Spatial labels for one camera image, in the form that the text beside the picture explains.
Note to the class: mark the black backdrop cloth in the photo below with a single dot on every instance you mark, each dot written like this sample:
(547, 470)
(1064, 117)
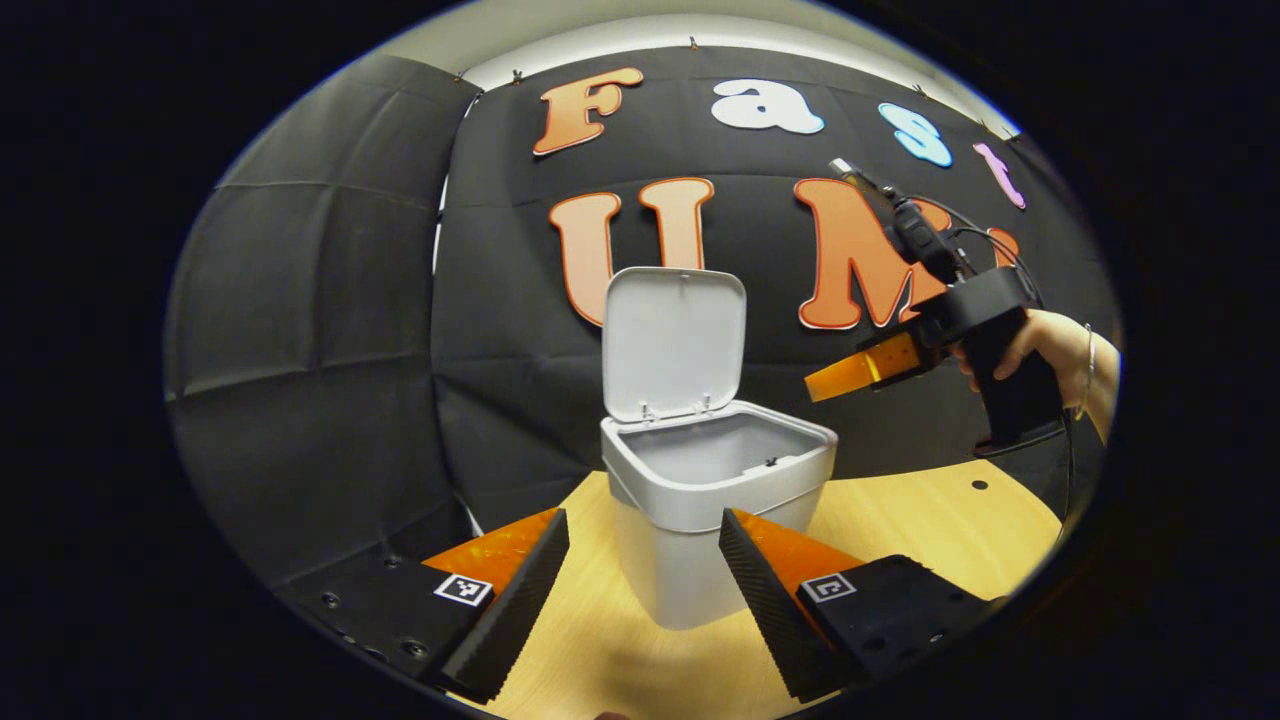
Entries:
(330, 350)

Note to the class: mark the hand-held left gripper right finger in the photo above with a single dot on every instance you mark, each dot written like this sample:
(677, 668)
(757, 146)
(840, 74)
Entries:
(765, 610)

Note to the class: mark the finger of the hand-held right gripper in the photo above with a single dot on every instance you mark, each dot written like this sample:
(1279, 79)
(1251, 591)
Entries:
(860, 370)

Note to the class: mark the white desktop garbage bin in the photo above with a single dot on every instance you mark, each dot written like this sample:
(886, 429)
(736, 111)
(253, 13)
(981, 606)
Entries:
(700, 500)

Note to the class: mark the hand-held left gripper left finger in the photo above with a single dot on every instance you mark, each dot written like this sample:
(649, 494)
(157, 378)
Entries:
(520, 610)

